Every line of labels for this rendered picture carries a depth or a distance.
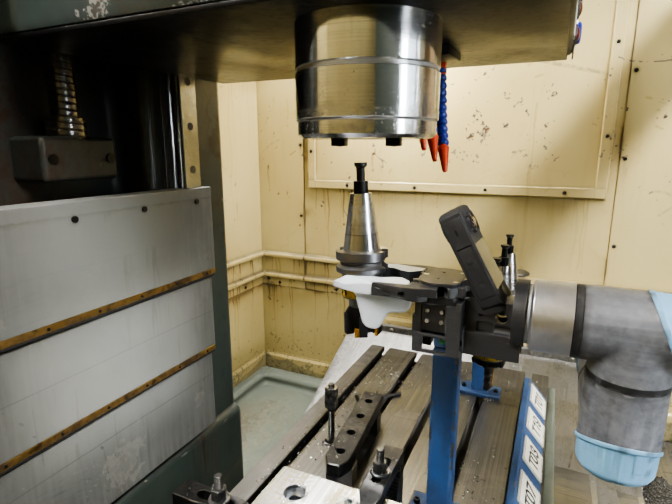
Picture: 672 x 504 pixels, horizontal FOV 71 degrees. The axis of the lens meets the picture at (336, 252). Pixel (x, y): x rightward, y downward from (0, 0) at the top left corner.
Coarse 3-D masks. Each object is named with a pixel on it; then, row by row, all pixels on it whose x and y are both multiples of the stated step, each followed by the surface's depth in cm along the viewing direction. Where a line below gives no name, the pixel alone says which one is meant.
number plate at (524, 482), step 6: (522, 474) 80; (522, 480) 78; (528, 480) 80; (522, 486) 77; (528, 486) 79; (534, 486) 80; (522, 492) 76; (528, 492) 77; (534, 492) 79; (522, 498) 75; (528, 498) 76; (534, 498) 78
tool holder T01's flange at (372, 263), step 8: (384, 248) 57; (336, 256) 56; (344, 256) 55; (352, 256) 54; (360, 256) 54; (368, 256) 54; (376, 256) 54; (384, 256) 55; (344, 264) 56; (352, 264) 55; (360, 264) 55; (368, 264) 55; (376, 264) 55; (384, 264) 57; (344, 272) 55; (352, 272) 55; (360, 272) 54; (368, 272) 54; (376, 272) 55; (384, 272) 56
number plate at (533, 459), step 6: (528, 438) 90; (528, 444) 88; (528, 450) 87; (534, 450) 89; (522, 456) 84; (528, 456) 85; (534, 456) 87; (540, 456) 89; (528, 462) 84; (534, 462) 86; (540, 462) 88; (534, 468) 84; (540, 468) 86; (534, 474) 83; (540, 474) 85; (540, 480) 83
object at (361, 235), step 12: (360, 204) 54; (372, 204) 55; (348, 216) 56; (360, 216) 55; (372, 216) 55; (348, 228) 55; (360, 228) 55; (372, 228) 55; (348, 240) 55; (360, 240) 55; (372, 240) 55; (360, 252) 55
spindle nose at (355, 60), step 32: (320, 32) 46; (352, 32) 45; (384, 32) 44; (416, 32) 45; (320, 64) 47; (352, 64) 45; (384, 64) 45; (416, 64) 46; (320, 96) 47; (352, 96) 46; (384, 96) 46; (416, 96) 47; (320, 128) 48; (352, 128) 47; (384, 128) 46; (416, 128) 48
